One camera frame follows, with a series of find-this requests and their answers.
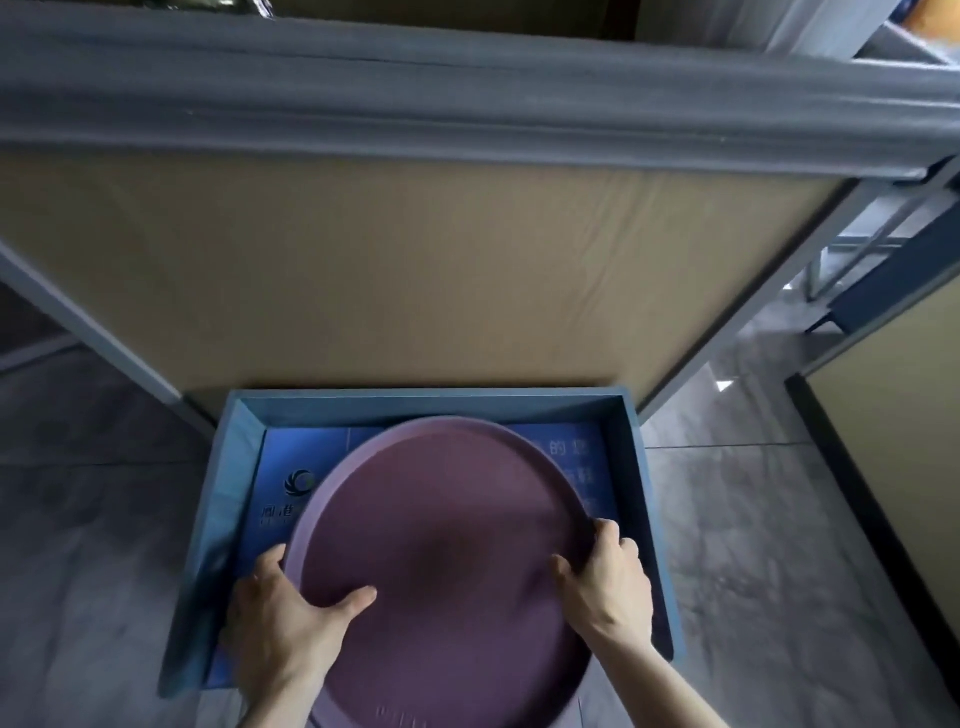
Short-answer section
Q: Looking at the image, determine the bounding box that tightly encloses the person's right hand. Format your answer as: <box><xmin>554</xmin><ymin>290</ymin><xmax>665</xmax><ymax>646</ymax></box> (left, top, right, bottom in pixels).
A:
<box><xmin>551</xmin><ymin>518</ymin><xmax>655</xmax><ymax>661</ymax></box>

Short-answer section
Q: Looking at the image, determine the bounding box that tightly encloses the blue cardboard box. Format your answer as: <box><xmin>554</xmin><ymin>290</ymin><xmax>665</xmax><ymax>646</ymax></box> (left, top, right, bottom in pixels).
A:
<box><xmin>157</xmin><ymin>387</ymin><xmax>685</xmax><ymax>700</ymax></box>

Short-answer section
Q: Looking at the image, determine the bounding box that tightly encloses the brown bed board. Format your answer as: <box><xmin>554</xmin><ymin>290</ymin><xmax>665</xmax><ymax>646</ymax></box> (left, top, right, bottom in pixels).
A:
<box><xmin>0</xmin><ymin>146</ymin><xmax>856</xmax><ymax>410</ymax></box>
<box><xmin>785</xmin><ymin>273</ymin><xmax>960</xmax><ymax>669</ymax></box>

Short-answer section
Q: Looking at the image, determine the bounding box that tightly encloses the person's left hand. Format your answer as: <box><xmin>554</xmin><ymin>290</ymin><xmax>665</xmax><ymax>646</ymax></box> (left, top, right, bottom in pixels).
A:
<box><xmin>222</xmin><ymin>543</ymin><xmax>378</xmax><ymax>696</ymax></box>

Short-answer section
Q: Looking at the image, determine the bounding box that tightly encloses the person's right forearm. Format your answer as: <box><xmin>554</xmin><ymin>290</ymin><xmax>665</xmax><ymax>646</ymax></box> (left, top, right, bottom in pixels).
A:
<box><xmin>594</xmin><ymin>630</ymin><xmax>732</xmax><ymax>728</ymax></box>

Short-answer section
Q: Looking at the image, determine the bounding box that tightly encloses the round purple plastic basin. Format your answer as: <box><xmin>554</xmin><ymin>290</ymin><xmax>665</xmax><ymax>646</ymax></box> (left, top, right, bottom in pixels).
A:
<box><xmin>285</xmin><ymin>415</ymin><xmax>599</xmax><ymax>728</ymax></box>

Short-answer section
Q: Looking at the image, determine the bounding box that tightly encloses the person's left forearm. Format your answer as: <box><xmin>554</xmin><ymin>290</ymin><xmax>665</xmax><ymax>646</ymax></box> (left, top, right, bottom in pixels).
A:
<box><xmin>238</xmin><ymin>666</ymin><xmax>333</xmax><ymax>728</ymax></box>

